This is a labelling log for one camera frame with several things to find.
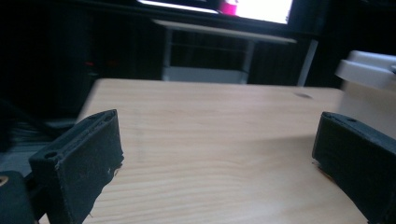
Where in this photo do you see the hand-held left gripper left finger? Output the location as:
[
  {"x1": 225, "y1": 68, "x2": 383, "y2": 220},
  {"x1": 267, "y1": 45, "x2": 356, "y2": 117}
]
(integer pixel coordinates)
[{"x1": 28, "y1": 108, "x2": 125, "y2": 224}]

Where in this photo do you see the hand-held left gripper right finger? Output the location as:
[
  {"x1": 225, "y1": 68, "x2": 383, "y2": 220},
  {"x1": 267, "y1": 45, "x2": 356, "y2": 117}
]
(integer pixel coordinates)
[{"x1": 311, "y1": 111, "x2": 396, "y2": 224}]

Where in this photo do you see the white plastic storage box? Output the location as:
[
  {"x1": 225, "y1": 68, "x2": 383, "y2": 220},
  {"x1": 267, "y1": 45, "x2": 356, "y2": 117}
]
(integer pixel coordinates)
[{"x1": 337, "y1": 83, "x2": 396, "y2": 140}]

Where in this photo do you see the bright monitor screen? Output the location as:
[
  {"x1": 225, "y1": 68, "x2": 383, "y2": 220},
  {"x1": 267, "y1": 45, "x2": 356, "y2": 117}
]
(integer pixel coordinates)
[{"x1": 136, "y1": 0, "x2": 295, "y2": 26}]

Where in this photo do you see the white desk frame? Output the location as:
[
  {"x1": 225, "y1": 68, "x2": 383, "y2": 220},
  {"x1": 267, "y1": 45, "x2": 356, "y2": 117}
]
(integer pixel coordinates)
[{"x1": 151, "y1": 18, "x2": 319, "y2": 88}]

